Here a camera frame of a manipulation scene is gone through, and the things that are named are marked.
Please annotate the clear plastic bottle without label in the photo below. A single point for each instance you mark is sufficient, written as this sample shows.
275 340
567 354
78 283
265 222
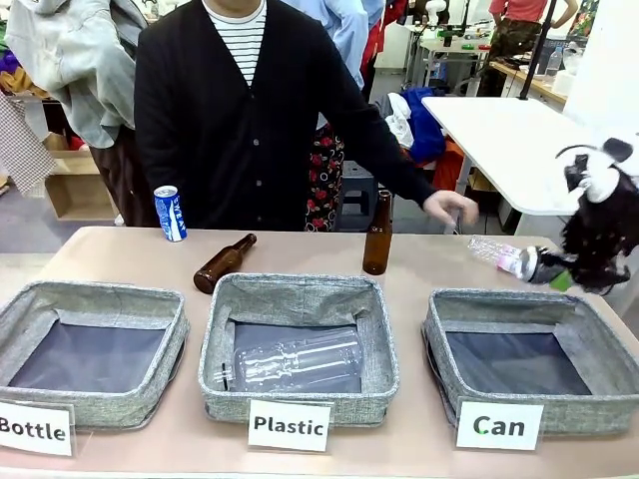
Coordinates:
299 359

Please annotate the grey plastic stool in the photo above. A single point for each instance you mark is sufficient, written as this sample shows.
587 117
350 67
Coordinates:
355 194

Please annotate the person's torso black cardigan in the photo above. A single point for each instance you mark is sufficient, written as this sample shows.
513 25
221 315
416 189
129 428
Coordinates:
239 130

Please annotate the white sign reading Bottle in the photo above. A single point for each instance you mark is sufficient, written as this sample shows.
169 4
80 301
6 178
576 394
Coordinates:
35 429

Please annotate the white background table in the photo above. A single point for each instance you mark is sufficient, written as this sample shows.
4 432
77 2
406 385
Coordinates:
509 144

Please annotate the wooden box shelf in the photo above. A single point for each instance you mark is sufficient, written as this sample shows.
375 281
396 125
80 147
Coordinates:
75 189

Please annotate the red floral cloth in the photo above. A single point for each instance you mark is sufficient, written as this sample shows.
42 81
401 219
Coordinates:
323 179

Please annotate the background person red shirt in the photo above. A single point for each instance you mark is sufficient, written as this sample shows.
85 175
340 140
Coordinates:
514 30

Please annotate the grey hanging jacket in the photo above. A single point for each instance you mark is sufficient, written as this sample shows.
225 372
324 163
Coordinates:
75 60

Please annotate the person's left forearm black sleeve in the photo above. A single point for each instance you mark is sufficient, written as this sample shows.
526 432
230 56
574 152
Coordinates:
399 164

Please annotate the brown glass bottle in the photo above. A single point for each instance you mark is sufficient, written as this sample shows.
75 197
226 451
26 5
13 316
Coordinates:
376 244
222 263

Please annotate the orange cloth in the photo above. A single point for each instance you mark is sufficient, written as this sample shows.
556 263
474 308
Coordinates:
447 167

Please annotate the grey fabric basket can sign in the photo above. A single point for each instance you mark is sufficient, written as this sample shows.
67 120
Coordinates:
504 307

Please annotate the blue white drink can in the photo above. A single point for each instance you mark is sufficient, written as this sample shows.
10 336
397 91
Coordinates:
171 215

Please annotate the silver metal can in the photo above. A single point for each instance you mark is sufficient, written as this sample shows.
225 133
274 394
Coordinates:
531 264

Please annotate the white sign reading Can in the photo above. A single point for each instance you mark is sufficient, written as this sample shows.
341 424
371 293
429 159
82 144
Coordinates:
499 425

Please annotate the grey fabric basket plastic sign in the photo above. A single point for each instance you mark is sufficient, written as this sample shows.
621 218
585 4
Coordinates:
299 294

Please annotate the black stand pole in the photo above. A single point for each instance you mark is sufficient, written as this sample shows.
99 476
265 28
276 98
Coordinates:
536 50

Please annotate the light blue hanging shirt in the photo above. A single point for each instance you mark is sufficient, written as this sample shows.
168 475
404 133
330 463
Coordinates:
344 35

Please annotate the grey fabric basket bottle sign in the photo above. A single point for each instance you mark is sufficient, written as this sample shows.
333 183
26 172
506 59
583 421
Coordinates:
100 399

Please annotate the wooden background desk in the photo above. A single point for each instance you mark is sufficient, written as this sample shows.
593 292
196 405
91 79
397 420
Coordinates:
529 80

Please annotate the person's left hand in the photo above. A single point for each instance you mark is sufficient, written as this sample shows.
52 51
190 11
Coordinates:
449 204

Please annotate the white sign reading Plastic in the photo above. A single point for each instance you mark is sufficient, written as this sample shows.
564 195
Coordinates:
289 425

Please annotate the checked brown cloth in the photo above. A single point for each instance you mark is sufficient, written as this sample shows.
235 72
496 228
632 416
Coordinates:
22 149

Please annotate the blue cloth pile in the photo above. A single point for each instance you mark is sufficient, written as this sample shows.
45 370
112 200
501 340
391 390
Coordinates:
424 125

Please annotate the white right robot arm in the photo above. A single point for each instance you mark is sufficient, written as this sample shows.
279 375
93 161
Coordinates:
610 175

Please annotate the clear plastic bottle pink label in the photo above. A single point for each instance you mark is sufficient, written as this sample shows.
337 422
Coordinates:
491 254

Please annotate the background water bottle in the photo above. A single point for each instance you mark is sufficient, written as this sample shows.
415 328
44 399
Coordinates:
554 62

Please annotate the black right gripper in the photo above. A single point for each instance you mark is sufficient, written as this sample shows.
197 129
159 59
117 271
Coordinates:
596 239

